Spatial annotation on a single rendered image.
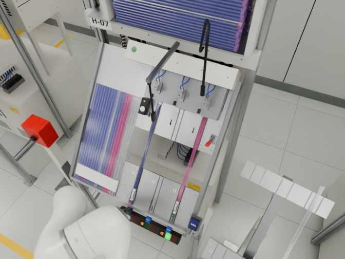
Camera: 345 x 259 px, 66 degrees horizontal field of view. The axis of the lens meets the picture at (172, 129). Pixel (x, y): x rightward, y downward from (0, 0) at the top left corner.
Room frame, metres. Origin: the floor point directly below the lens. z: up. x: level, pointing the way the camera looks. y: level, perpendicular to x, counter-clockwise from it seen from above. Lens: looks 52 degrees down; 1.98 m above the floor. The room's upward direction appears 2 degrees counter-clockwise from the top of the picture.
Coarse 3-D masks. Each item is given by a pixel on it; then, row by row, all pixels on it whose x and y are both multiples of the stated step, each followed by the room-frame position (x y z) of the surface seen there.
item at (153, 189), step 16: (128, 176) 0.64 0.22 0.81; (144, 176) 0.62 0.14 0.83; (160, 176) 0.60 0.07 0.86; (128, 192) 0.58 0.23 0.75; (144, 192) 0.56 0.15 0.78; (160, 192) 0.55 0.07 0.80; (176, 192) 0.53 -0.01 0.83; (192, 192) 0.52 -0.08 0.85; (144, 208) 0.50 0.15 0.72; (160, 208) 0.49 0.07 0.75; (192, 208) 0.47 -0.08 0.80; (176, 224) 0.42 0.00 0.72
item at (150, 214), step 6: (78, 180) 0.66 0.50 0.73; (90, 186) 0.63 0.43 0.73; (102, 192) 0.59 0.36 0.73; (114, 198) 0.56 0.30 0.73; (120, 198) 0.56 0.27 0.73; (126, 204) 0.53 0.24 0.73; (138, 210) 0.49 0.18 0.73; (144, 210) 0.49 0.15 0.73; (150, 216) 0.46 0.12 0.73; (156, 216) 0.46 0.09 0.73; (162, 222) 0.43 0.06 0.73; (168, 222) 0.43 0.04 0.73; (174, 228) 0.40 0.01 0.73; (180, 228) 0.40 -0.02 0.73
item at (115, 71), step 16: (112, 48) 1.10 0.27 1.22; (112, 64) 1.05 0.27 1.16; (128, 64) 1.02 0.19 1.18; (144, 64) 1.00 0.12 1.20; (96, 80) 1.02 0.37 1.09; (112, 80) 0.99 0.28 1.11; (128, 80) 0.97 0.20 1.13; (144, 80) 0.95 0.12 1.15; (144, 96) 0.89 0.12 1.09; (160, 112) 0.82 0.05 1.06; (176, 112) 0.80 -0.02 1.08; (224, 112) 0.75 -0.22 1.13; (144, 128) 0.78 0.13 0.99; (160, 128) 0.76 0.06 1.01; (176, 128) 0.75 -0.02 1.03; (192, 128) 0.73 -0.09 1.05; (208, 128) 0.71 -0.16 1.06; (192, 144) 0.68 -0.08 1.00
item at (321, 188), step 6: (318, 192) 0.41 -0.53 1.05; (318, 198) 0.39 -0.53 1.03; (312, 204) 0.38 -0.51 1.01; (312, 210) 0.36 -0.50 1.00; (306, 216) 0.35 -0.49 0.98; (300, 228) 0.31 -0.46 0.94; (294, 240) 0.28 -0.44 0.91; (288, 246) 0.27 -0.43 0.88; (288, 252) 0.25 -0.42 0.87; (282, 258) 0.23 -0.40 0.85
